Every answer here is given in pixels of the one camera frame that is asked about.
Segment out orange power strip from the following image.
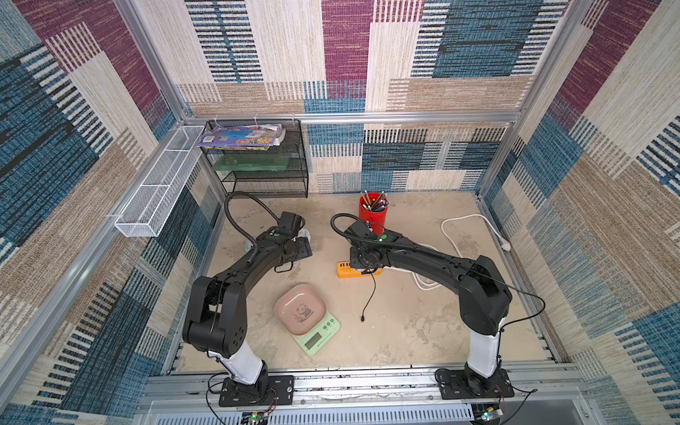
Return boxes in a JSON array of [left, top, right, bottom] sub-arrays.
[[336, 261, 383, 279]]

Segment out pink panda scale bowl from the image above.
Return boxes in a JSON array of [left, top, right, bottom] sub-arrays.
[[274, 283, 328, 336]]

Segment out green electronic kitchen scale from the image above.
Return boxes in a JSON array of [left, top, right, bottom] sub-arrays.
[[293, 312, 341, 357]]

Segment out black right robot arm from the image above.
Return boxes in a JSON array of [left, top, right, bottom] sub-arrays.
[[330, 214, 541, 388]]

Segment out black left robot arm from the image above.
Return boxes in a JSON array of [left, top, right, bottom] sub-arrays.
[[182, 191, 312, 392]]

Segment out red pencil cup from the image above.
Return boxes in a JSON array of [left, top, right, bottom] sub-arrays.
[[359, 206, 388, 236]]

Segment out pencils in cup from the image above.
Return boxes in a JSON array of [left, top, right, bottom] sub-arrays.
[[359, 191, 389, 213]]

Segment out green folder in shelf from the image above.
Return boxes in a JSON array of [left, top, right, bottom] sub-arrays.
[[212, 154, 290, 172]]

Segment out colourful magazine on shelf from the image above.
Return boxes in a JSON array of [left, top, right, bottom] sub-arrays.
[[198, 124, 286, 151]]

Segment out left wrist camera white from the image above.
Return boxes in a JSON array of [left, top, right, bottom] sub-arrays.
[[297, 228, 311, 241]]

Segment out black wire mesh shelf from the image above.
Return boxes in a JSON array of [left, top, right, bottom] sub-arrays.
[[199, 119, 309, 198]]

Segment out white power strip cord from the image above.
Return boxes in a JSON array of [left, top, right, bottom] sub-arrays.
[[381, 213, 512, 291]]

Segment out white wire mesh basket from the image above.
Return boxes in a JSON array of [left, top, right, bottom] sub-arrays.
[[114, 126, 203, 238]]

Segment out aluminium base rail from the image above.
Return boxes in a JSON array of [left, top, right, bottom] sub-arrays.
[[133, 361, 603, 424]]

